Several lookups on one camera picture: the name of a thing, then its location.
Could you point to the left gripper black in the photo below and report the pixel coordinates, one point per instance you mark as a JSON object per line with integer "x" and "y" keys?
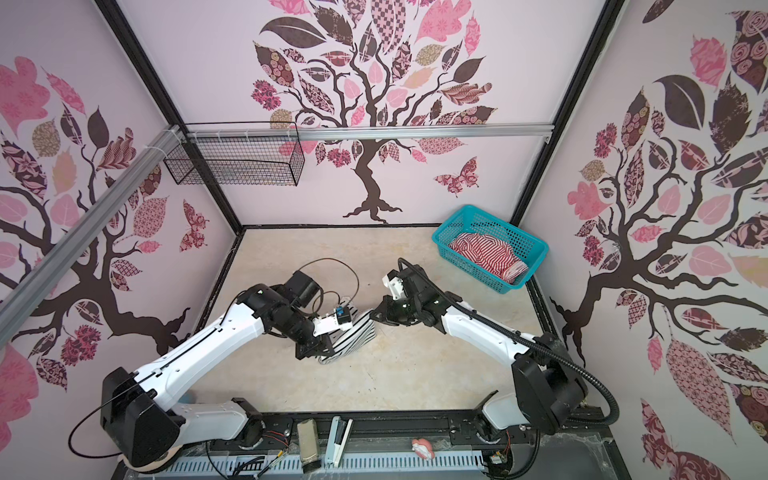
{"x": 313, "y": 346}

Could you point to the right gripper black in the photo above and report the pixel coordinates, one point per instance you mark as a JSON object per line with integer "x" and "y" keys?
{"x": 388, "y": 305}

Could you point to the black white striped tank top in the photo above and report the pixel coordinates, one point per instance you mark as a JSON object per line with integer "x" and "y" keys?
{"x": 362, "y": 332}

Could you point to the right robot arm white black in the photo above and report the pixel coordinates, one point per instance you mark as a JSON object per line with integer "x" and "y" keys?
{"x": 546, "y": 390}

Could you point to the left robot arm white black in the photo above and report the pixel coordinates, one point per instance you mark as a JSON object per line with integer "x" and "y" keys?
{"x": 142, "y": 411}

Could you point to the red white striped tank top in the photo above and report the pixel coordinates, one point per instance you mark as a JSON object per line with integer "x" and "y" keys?
{"x": 491, "y": 254}

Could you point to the teal plastic basket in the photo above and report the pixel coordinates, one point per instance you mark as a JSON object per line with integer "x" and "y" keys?
{"x": 470, "y": 219}

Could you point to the silver rectangular block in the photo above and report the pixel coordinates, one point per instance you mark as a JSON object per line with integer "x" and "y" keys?
{"x": 310, "y": 457}

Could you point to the white stapler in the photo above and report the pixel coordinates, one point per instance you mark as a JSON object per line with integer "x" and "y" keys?
{"x": 338, "y": 435}

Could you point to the red white teeth toy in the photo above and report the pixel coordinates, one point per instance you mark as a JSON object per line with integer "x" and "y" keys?
{"x": 423, "y": 449}

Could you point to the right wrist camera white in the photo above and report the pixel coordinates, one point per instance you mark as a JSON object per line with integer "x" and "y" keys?
{"x": 395, "y": 286}

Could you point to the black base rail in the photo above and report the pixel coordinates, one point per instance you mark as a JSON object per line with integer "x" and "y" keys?
{"x": 459, "y": 427}

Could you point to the black wire basket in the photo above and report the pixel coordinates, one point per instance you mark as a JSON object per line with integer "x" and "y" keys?
{"x": 261, "y": 153}

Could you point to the aluminium rail back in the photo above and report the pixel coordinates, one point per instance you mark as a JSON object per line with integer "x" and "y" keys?
{"x": 372, "y": 132}

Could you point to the aluminium rail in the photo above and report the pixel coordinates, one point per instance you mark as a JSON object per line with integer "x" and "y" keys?
{"x": 372, "y": 132}
{"x": 19, "y": 305}

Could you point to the aluminium rail left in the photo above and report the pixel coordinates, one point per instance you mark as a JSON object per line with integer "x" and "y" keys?
{"x": 19, "y": 305}

